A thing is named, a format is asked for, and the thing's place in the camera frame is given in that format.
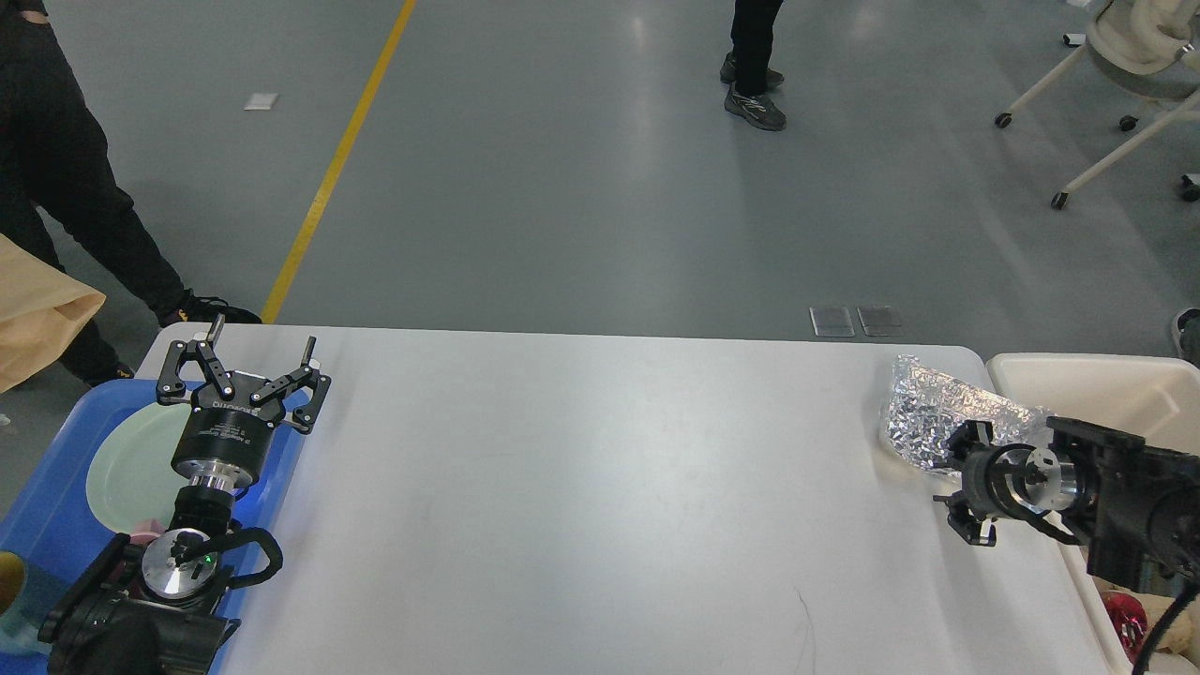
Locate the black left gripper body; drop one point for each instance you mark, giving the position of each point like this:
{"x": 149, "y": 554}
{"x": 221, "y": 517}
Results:
{"x": 235, "y": 433}

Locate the blue plastic tray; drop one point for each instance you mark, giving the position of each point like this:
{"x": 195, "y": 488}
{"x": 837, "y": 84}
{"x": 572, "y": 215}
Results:
{"x": 51, "y": 524}

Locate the floor plate right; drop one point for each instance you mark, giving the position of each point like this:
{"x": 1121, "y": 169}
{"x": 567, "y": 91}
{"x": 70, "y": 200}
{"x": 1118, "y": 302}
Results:
{"x": 880, "y": 321}

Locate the floor plate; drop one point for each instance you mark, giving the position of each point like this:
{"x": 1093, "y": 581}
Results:
{"x": 832, "y": 321}
{"x": 880, "y": 321}

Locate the foil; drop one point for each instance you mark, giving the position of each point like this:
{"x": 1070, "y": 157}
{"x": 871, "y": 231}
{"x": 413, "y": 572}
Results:
{"x": 924, "y": 406}

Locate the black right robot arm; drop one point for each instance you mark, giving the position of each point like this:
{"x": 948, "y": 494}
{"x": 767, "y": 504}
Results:
{"x": 1133, "y": 507}

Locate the floor plate left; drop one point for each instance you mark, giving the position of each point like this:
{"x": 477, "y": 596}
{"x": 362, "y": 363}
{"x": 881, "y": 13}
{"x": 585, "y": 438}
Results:
{"x": 832, "y": 321}

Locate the paper bag held by person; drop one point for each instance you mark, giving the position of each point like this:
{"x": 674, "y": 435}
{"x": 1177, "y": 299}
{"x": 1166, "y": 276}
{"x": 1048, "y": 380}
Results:
{"x": 42, "y": 311}

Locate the beige plastic bin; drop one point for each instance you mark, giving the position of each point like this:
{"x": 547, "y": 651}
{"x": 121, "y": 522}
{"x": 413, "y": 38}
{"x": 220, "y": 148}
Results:
{"x": 1154, "y": 397}

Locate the light green plate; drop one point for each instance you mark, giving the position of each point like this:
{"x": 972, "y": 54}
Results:
{"x": 131, "y": 479}

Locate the dark teal mug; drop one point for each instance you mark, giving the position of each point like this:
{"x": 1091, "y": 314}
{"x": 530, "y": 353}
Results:
{"x": 28, "y": 593}

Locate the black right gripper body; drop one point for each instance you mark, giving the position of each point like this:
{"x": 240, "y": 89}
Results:
{"x": 988, "y": 489}

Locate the crushed red can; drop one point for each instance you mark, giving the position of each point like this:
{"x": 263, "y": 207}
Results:
{"x": 1130, "y": 621}

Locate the person leg far right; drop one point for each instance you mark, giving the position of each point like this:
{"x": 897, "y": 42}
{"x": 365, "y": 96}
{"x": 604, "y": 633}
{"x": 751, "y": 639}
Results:
{"x": 746, "y": 72}

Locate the person in black left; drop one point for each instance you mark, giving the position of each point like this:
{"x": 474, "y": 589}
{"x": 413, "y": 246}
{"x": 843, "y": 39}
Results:
{"x": 54, "y": 161}

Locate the pink ribbed mug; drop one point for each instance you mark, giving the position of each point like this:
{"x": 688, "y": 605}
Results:
{"x": 146, "y": 531}

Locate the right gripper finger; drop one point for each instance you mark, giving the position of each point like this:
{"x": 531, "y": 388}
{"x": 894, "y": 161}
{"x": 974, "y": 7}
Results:
{"x": 975, "y": 530}
{"x": 973, "y": 436}

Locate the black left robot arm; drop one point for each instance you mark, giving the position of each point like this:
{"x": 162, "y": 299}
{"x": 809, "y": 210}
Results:
{"x": 167, "y": 594}

